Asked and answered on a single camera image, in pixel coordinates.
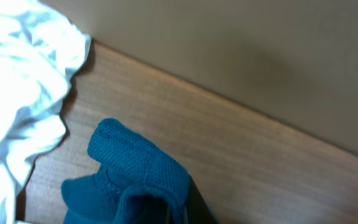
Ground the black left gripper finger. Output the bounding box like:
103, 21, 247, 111
186, 177, 219, 224

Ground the teal blue polo shirt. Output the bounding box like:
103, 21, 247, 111
62, 118, 190, 223

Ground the white t-shirt black lettering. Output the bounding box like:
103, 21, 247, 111
0, 0, 91, 223

